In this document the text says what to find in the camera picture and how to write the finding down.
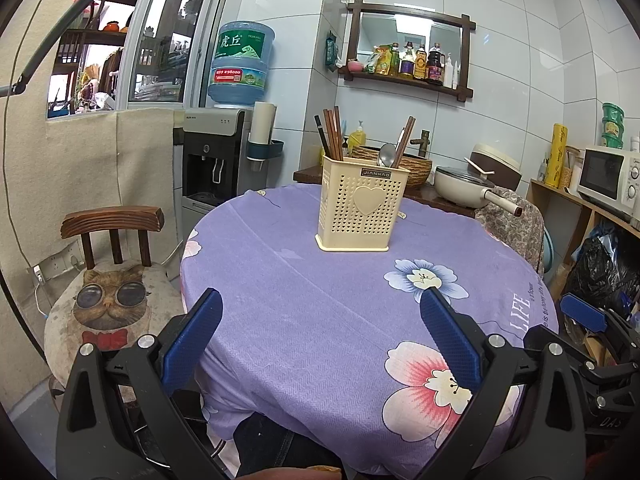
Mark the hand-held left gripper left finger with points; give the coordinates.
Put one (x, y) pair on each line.
(192, 340)

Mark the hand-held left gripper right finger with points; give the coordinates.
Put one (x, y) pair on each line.
(450, 340)

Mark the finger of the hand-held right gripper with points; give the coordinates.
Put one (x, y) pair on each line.
(582, 310)

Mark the cream plastic utensil holder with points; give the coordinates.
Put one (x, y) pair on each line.
(340, 210)

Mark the black chopstick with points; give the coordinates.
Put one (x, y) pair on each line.
(321, 137)
(401, 135)

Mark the black plastic bag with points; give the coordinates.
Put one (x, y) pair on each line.
(595, 265)

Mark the light blue plastic tub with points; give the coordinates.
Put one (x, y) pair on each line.
(548, 255)

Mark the cat print seat cushion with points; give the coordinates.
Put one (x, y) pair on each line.
(110, 320)

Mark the brown floral cloth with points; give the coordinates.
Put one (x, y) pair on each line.
(520, 230)

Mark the light wooden shelf unit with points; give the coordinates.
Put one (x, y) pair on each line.
(547, 210)

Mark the purple floral tablecloth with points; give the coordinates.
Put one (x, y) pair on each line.
(300, 310)

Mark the person's dark jeans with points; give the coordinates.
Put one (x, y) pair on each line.
(270, 445)

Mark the white microwave oven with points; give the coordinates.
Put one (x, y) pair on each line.
(600, 175)

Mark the tan mesh holder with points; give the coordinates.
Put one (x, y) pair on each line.
(569, 170)

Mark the small clear bottle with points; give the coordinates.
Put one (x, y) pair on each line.
(542, 170)

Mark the dark wooden chair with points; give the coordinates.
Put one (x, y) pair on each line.
(110, 220)

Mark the white pan with lid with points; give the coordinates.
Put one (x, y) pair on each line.
(457, 187)

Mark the yellow printed roll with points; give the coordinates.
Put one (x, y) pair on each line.
(556, 155)

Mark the cream brown rice cooker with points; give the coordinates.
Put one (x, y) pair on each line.
(502, 167)

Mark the ribbed brown wash basin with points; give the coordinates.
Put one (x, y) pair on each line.
(420, 172)

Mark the white plastic bottle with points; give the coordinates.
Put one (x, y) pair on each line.
(635, 144)

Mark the white plastic spatula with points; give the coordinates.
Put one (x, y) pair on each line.
(477, 166)

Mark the stack of green cups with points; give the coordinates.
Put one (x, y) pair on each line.
(612, 125)

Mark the beige felt cloth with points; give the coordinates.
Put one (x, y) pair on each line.
(100, 170)

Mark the brass faucet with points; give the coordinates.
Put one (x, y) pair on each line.
(425, 142)

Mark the grey water dispenser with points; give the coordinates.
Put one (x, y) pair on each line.
(210, 122)

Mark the yellow pump soap bottle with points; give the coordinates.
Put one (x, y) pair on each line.
(357, 140)

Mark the blue water jug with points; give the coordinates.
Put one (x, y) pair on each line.
(240, 80)

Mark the row of condiment bottles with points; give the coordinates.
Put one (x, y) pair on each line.
(434, 67)

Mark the green white snack bag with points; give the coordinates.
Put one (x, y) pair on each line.
(371, 64)

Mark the pink bowl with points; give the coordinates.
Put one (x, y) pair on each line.
(355, 65)

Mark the aluminium framed glass window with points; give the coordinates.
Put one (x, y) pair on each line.
(170, 35)

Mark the green hanging packet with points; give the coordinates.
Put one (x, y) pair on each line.
(331, 52)

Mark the wooden framed mirror shelf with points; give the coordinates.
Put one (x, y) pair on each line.
(410, 30)

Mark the white wall power socket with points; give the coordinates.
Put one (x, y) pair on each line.
(57, 261)

